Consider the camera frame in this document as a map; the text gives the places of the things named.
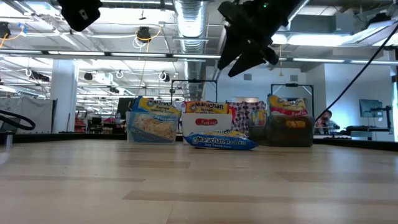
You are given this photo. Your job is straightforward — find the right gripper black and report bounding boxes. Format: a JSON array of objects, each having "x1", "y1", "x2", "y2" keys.
[{"x1": 217, "y1": 0, "x2": 299, "y2": 78}]

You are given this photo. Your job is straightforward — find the light blue Maruchan noodle pack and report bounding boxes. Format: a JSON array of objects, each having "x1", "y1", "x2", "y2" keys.
[
  {"x1": 267, "y1": 94, "x2": 309, "y2": 117},
  {"x1": 251, "y1": 108, "x2": 269, "y2": 127}
]

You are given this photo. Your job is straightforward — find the blue Maruchan soy sauce pack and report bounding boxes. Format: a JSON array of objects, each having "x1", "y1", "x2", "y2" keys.
[
  {"x1": 182, "y1": 130, "x2": 258, "y2": 151},
  {"x1": 130, "y1": 96, "x2": 182, "y2": 142}
]

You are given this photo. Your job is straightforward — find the computer monitor on arm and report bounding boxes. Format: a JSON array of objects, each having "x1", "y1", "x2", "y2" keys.
[{"x1": 359, "y1": 98, "x2": 392, "y2": 125}]

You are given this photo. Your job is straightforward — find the linear ceiling light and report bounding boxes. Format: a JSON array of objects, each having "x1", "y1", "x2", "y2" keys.
[{"x1": 0, "y1": 49, "x2": 398, "y2": 65}]

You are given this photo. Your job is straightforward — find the polka dot fabric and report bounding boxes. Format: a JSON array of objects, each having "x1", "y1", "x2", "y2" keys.
[{"x1": 228, "y1": 100, "x2": 267, "y2": 135}]

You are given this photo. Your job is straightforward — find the black ceiling-mounted device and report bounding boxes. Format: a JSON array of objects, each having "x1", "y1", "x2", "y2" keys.
[{"x1": 136, "y1": 26, "x2": 152, "y2": 44}]

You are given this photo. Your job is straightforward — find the white square pillar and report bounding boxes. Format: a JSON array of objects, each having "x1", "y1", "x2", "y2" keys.
[{"x1": 49, "y1": 58, "x2": 78, "y2": 134}]

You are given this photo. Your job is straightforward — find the white plastic bin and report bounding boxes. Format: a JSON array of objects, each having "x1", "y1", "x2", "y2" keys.
[{"x1": 181, "y1": 112, "x2": 233, "y2": 146}]

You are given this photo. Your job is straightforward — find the grey plastic bin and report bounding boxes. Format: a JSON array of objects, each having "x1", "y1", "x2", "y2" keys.
[{"x1": 248, "y1": 114, "x2": 314, "y2": 148}]

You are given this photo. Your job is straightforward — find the black desk monitor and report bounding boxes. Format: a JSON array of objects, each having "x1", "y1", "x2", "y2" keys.
[{"x1": 116, "y1": 97, "x2": 136, "y2": 113}]

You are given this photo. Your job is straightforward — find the grey partition screen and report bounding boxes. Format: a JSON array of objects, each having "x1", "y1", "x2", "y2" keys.
[{"x1": 0, "y1": 98, "x2": 58, "y2": 133}]

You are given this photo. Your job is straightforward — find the person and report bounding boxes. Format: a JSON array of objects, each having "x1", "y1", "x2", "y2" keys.
[{"x1": 315, "y1": 109, "x2": 341, "y2": 135}]

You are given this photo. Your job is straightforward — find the clear plastic bin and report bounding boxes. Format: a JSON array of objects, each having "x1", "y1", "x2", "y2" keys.
[{"x1": 126, "y1": 111, "x2": 178, "y2": 144}]

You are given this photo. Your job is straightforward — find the black desk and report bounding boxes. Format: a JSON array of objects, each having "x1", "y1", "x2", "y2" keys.
[{"x1": 332, "y1": 124, "x2": 394, "y2": 141}]

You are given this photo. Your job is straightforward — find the black metal frame stand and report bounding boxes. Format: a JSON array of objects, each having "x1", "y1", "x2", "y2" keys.
[
  {"x1": 270, "y1": 83, "x2": 315, "y2": 110},
  {"x1": 170, "y1": 79, "x2": 218, "y2": 114}
]

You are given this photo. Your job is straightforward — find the silver ventilation duct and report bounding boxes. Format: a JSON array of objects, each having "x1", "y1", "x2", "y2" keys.
[{"x1": 173, "y1": 0, "x2": 208, "y2": 102}]

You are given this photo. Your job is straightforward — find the black hanging cable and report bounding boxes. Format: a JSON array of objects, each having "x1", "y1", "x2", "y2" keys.
[{"x1": 315, "y1": 23, "x2": 398, "y2": 121}]

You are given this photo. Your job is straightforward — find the thick black cable loop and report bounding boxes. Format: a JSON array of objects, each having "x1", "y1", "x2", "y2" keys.
[{"x1": 0, "y1": 109, "x2": 37, "y2": 131}]

